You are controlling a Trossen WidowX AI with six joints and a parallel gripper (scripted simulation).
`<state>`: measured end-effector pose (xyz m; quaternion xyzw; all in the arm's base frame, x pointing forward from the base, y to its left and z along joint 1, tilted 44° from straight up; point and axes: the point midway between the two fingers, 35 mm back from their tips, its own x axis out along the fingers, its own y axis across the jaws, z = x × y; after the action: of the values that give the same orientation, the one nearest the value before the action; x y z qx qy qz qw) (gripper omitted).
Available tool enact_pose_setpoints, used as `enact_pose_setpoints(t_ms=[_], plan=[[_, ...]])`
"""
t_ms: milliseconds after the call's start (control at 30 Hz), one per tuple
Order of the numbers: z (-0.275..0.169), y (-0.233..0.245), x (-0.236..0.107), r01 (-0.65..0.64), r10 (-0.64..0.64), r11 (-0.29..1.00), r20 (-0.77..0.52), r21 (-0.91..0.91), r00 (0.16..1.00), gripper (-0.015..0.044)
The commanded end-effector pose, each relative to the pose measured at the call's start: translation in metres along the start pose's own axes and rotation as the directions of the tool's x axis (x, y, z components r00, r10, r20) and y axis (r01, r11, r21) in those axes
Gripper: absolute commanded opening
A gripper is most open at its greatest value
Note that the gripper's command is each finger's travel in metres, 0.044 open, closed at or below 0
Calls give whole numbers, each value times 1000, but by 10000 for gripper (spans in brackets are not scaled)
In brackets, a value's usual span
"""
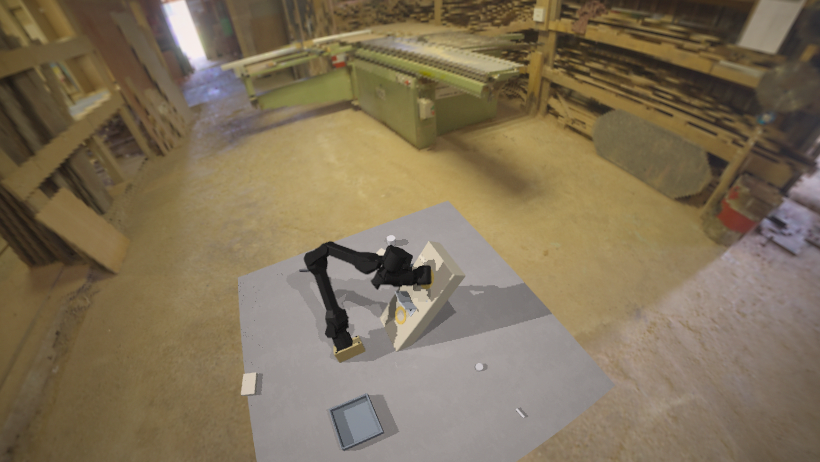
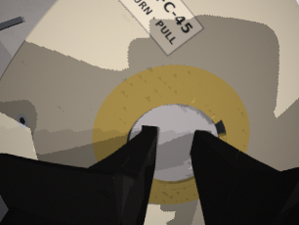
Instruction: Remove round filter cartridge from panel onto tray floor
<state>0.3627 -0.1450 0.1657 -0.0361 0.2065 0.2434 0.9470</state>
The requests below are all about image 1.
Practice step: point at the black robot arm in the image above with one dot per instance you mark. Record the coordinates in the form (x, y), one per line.
(316, 261)

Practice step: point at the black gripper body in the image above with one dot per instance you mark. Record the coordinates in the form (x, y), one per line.
(421, 275)

